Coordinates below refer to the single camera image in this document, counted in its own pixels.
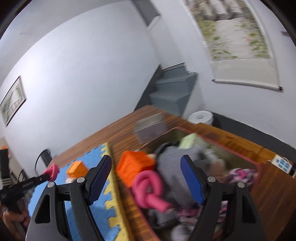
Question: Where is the red storage box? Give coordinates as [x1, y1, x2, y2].
[115, 128, 266, 240]

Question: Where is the hanging landscape scroll painting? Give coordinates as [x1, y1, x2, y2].
[184, 0, 283, 92]

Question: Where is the black metal chair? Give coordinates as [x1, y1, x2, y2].
[34, 149, 53, 175]

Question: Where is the white round bucket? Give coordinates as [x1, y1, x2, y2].
[188, 110, 214, 125]

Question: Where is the pink knotted foam tube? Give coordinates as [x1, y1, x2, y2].
[43, 164, 60, 182]

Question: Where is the pink patterned cloth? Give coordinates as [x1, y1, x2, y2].
[217, 168, 258, 224]

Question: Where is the grey knitted sock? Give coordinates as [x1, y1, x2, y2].
[154, 143, 211, 208]

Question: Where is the white power strip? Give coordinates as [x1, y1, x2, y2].
[271, 155, 292, 174]

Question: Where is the grey metal tin box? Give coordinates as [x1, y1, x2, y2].
[133, 113, 168, 144]

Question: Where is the dark orange toy cube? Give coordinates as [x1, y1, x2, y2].
[115, 151, 156, 188]

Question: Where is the grey staircase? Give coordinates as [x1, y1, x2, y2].
[149, 63, 198, 116]

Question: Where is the light green box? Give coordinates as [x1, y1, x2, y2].
[178, 133, 208, 149]

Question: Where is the framed wall picture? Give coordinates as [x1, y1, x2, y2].
[1, 76, 27, 126]

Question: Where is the light orange toy cube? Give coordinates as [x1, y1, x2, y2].
[66, 161, 89, 178]

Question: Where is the person's left hand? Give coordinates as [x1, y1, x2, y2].
[1, 208, 31, 240]

